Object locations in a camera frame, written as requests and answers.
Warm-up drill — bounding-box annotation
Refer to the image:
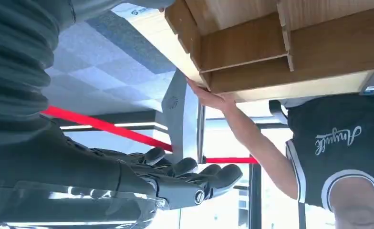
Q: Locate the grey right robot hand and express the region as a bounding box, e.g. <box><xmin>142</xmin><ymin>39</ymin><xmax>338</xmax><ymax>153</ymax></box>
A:
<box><xmin>0</xmin><ymin>120</ymin><xmax>243</xmax><ymax>229</ymax></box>

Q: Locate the red barrier tape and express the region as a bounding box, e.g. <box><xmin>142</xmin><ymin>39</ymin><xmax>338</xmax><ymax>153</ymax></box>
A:
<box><xmin>42</xmin><ymin>105</ymin><xmax>260</xmax><ymax>165</ymax></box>

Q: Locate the black ceiling beam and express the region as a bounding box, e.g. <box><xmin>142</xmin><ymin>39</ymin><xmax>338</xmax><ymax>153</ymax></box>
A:
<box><xmin>52</xmin><ymin>110</ymin><xmax>168</xmax><ymax>133</ymax></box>

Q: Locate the ribbed grey right arm sleeve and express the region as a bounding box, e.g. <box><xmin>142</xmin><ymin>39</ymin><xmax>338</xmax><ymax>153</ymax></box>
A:
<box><xmin>0</xmin><ymin>0</ymin><xmax>175</xmax><ymax>149</ymax></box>

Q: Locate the grey pillar with logo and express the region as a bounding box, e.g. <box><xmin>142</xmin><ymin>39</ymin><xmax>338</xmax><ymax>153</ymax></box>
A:
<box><xmin>161</xmin><ymin>69</ymin><xmax>207</xmax><ymax>164</ymax></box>

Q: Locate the person's left hand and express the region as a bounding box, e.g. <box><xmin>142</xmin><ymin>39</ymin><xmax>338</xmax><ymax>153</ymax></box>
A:
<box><xmin>187</xmin><ymin>79</ymin><xmax>237</xmax><ymax>112</ymax></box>

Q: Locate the person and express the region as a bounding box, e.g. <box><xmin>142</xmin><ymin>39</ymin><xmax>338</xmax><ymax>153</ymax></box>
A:
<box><xmin>269</xmin><ymin>93</ymin><xmax>374</xmax><ymax>229</ymax></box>

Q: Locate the wooden card box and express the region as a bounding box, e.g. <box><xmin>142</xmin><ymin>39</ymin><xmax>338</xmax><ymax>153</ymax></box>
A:
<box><xmin>164</xmin><ymin>0</ymin><xmax>374</xmax><ymax>94</ymax></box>

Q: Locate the black window frame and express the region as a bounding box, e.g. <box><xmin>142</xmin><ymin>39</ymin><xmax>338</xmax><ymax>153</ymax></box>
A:
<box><xmin>249</xmin><ymin>164</ymin><xmax>263</xmax><ymax>229</ymax></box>

